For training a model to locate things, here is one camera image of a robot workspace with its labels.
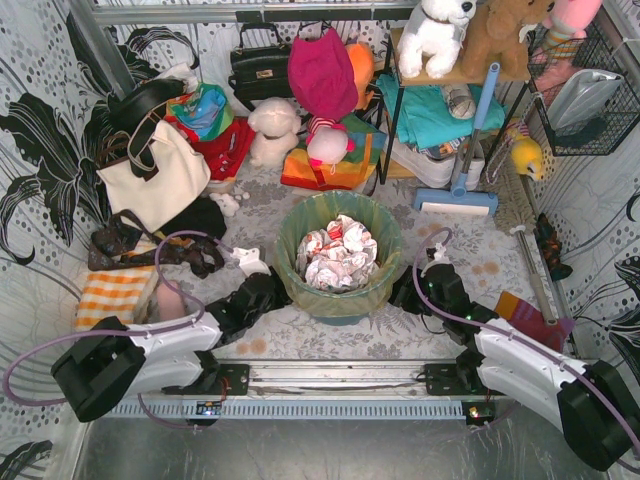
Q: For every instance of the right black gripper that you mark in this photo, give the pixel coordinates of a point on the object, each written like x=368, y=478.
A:
x=406, y=293

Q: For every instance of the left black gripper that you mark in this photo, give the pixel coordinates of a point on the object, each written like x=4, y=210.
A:
x=273, y=288

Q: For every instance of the teal plastic trash bin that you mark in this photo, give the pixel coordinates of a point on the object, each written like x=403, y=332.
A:
x=338, y=254

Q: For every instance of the yellow translucent trash bag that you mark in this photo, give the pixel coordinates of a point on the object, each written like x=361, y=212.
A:
x=315, y=212

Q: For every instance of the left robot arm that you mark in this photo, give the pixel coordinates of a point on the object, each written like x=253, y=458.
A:
x=113, y=361

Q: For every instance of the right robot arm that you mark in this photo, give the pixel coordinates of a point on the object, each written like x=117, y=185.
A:
x=589, y=403

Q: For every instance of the crumpled white paper trash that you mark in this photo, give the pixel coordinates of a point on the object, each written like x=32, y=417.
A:
x=340, y=258

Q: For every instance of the cream canvas tote bag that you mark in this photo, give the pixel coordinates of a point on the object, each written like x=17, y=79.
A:
x=179, y=176

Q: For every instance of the brown patterned bag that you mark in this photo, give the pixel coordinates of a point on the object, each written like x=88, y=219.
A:
x=124, y=243

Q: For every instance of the colourful printed cloth bag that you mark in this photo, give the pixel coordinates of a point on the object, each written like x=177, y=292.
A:
x=200, y=116

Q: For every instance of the magenta fabric bag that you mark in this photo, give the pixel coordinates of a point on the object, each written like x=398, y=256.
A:
x=321, y=76

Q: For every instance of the pink glasses case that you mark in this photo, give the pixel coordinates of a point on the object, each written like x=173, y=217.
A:
x=167, y=304

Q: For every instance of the blue floor sweeper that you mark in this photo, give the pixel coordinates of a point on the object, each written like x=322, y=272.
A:
x=458, y=199

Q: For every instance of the rainbow striped folded cloth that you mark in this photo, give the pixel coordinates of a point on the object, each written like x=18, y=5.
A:
x=352, y=171

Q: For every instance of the orange checked towel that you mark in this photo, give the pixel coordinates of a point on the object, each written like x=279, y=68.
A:
x=122, y=293

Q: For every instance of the red folded cloth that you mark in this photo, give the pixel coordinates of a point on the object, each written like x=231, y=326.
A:
x=225, y=154

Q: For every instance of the beige chenille mop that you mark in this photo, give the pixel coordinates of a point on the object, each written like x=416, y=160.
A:
x=514, y=216

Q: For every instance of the dark patterned cloth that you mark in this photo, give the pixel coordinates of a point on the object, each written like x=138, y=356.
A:
x=550, y=248

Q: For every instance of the pink plush doll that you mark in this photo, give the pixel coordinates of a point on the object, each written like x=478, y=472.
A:
x=328, y=142

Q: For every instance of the cream plush sheep toy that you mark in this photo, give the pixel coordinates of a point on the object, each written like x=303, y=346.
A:
x=276, y=125

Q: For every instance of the teal folded cloth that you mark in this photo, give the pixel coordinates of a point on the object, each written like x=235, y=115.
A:
x=425, y=120

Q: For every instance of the yellow plush duck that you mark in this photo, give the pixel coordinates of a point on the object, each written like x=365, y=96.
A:
x=526, y=154

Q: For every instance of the black leather handbag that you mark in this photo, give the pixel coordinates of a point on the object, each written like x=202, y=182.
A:
x=260, y=73

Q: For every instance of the orange plush toy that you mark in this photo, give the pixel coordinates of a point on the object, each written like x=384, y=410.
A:
x=362, y=61

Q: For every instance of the wooden metal shelf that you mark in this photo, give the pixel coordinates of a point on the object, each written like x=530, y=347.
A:
x=456, y=75

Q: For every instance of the white plush dog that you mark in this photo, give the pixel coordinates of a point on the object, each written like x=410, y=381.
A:
x=433, y=36

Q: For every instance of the silver foil pouch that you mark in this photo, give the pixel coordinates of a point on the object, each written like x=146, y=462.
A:
x=582, y=97

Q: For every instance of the brown plush bear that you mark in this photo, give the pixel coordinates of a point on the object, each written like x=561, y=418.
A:
x=498, y=30

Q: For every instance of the pink plush toy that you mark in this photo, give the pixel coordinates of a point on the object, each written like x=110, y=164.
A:
x=566, y=26

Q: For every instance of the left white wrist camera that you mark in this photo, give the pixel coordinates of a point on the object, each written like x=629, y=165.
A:
x=250, y=261

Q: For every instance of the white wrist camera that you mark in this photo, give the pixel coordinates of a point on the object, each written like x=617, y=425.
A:
x=250, y=261
x=435, y=256

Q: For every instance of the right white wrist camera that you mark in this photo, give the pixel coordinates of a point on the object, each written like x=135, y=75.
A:
x=435, y=256

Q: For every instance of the metal base rail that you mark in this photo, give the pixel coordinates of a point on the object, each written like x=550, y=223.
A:
x=322, y=390

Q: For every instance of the black wire basket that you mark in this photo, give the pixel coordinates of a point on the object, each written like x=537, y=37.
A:
x=602, y=134

